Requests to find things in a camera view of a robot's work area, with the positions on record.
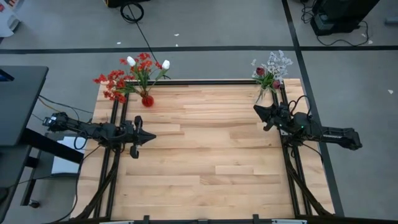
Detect black computer case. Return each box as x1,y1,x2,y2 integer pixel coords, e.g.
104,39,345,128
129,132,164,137
310,0,381,37

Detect red glass vase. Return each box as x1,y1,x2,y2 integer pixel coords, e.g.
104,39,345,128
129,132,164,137
141,90,155,108

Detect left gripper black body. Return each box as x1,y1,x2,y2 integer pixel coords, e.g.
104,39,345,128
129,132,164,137
123,115,143,159

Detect black coiled floor cable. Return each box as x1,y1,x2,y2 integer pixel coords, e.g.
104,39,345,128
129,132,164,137
120,1,171,80

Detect red tulip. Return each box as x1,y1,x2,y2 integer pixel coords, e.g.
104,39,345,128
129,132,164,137
255,66,270,91
264,79,282,94

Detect computer screen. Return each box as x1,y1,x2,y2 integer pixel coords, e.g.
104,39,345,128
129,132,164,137
0,68,15,83

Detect white container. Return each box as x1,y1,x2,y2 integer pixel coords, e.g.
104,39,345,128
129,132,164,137
0,0,22,38

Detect clear glass vase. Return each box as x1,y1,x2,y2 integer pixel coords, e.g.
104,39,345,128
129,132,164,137
255,81,276,104

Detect red blossom spray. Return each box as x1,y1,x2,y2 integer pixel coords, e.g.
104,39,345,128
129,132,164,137
119,52,163,94
92,70,147,104

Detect white and red flowers in vase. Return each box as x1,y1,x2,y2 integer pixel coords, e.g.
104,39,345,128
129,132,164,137
250,49,294,85

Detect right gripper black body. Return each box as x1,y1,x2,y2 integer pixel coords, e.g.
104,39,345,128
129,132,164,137
263,103,296,131

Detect white tulip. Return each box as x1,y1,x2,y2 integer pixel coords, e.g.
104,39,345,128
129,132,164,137
126,55,147,94
146,58,171,94

